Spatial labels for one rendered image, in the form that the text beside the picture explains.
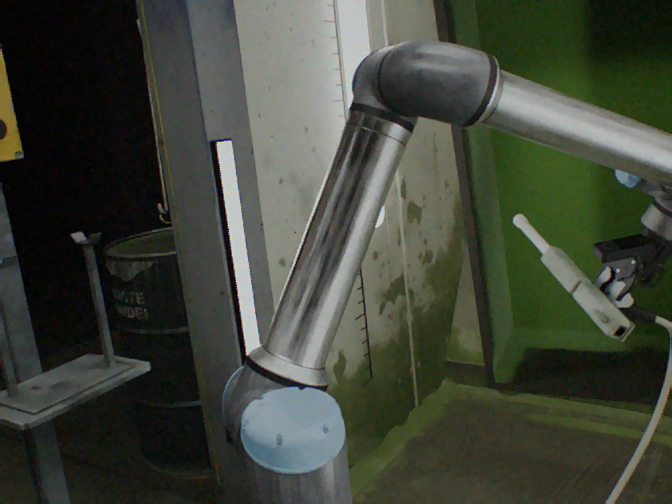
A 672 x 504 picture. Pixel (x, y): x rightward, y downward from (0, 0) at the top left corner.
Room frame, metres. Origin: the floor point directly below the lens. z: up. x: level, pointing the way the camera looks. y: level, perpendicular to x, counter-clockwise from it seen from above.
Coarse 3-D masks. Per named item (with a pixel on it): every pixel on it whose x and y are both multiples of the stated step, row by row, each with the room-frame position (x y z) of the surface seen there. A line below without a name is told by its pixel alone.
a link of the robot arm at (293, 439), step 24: (264, 408) 0.92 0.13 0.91; (288, 408) 0.92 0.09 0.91; (312, 408) 0.91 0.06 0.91; (336, 408) 0.91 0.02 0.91; (240, 432) 0.97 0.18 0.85; (264, 432) 0.86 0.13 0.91; (288, 432) 0.85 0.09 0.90; (312, 432) 0.85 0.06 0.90; (336, 432) 0.88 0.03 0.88; (240, 456) 0.95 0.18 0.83; (264, 456) 0.85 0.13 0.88; (288, 456) 0.84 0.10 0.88; (312, 456) 0.84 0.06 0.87; (336, 456) 0.87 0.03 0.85; (264, 480) 0.85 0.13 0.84; (288, 480) 0.84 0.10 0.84; (312, 480) 0.84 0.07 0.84; (336, 480) 0.86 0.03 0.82
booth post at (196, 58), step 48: (144, 0) 1.83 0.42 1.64; (192, 0) 1.77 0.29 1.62; (144, 48) 1.85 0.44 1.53; (192, 48) 1.75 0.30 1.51; (192, 96) 1.76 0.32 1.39; (240, 96) 1.88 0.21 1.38; (192, 144) 1.78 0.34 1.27; (240, 144) 1.85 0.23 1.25; (192, 192) 1.79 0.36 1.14; (240, 192) 1.83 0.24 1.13; (192, 240) 1.81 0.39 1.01; (192, 288) 1.83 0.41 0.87; (192, 336) 1.85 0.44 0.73; (240, 480) 1.79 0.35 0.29
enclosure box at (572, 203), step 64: (448, 0) 1.77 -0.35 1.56; (512, 0) 1.93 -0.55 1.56; (576, 0) 1.85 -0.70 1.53; (640, 0) 1.78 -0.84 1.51; (512, 64) 1.97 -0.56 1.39; (576, 64) 1.89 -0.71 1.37; (640, 64) 1.81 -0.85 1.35; (512, 192) 2.05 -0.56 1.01; (576, 192) 1.96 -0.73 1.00; (640, 192) 1.88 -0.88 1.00; (512, 256) 2.10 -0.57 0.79; (576, 256) 2.01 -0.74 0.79; (512, 320) 2.15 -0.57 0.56; (576, 320) 2.06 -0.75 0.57; (512, 384) 1.82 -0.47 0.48; (576, 384) 1.80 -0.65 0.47; (640, 384) 1.74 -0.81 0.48
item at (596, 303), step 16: (528, 224) 1.70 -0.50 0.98; (544, 240) 1.62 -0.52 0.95; (544, 256) 1.57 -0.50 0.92; (560, 256) 1.53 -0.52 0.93; (560, 272) 1.50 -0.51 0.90; (576, 272) 1.46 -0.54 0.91; (576, 288) 1.44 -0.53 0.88; (592, 288) 1.40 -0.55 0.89; (592, 304) 1.37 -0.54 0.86; (608, 304) 1.35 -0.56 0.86; (608, 320) 1.31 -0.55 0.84; (624, 320) 1.30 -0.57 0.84; (640, 320) 1.45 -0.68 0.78; (608, 336) 1.31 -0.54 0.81; (624, 336) 1.31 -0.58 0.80
